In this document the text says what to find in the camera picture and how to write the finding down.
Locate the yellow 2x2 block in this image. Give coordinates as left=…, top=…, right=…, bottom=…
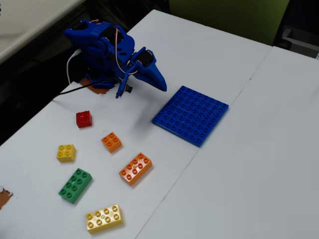
left=56, top=144, right=77, bottom=163

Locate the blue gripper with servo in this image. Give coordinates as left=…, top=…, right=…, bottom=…
left=127, top=46, right=167, bottom=92

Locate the blue 8x8 base plate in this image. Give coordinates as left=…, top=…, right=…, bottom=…
left=152, top=85, right=230, bottom=148

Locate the orange 2x4 block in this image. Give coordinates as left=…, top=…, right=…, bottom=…
left=119, top=152, right=153, bottom=187

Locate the white side table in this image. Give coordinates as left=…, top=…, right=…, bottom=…
left=0, top=0, right=86, bottom=63

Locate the white power cable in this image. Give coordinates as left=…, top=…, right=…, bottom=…
left=66, top=49, right=83, bottom=83

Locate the white red servo wire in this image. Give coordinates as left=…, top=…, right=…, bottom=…
left=112, top=26, right=139, bottom=75

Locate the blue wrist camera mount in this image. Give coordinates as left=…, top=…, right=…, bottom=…
left=115, top=63, right=134, bottom=100

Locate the green 2x4 block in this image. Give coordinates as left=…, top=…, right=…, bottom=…
left=58, top=168, right=93, bottom=205

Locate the red 2x2 block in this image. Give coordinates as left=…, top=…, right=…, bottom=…
left=76, top=110, right=93, bottom=129

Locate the orange 2x2 block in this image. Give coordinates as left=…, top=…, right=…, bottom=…
left=101, top=131, right=123, bottom=153

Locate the yellow 2x4 block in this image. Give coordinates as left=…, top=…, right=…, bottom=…
left=85, top=204, right=124, bottom=234

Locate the grey shelf unit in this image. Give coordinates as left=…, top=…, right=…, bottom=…
left=274, top=24, right=319, bottom=60

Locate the black camera cable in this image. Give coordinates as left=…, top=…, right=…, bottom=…
left=59, top=78, right=120, bottom=96

